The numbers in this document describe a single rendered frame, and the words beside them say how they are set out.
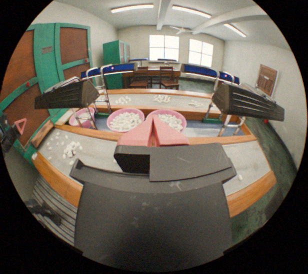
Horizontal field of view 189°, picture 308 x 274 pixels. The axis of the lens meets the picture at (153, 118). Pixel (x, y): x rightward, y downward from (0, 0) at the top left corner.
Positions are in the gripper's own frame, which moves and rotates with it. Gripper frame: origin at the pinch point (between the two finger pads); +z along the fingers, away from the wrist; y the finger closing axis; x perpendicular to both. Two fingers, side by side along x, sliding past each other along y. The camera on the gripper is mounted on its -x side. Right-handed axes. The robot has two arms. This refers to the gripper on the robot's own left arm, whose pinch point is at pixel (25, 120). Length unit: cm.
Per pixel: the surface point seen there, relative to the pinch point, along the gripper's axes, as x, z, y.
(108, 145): 32, 20, -35
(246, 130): 34, 29, -147
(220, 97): -1, 9, -77
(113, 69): -3, 67, -28
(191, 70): -3, 61, -90
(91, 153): 32.0, 13.3, -25.9
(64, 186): 30.4, -10.9, -18.4
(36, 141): 23.4, 3.8, 31.8
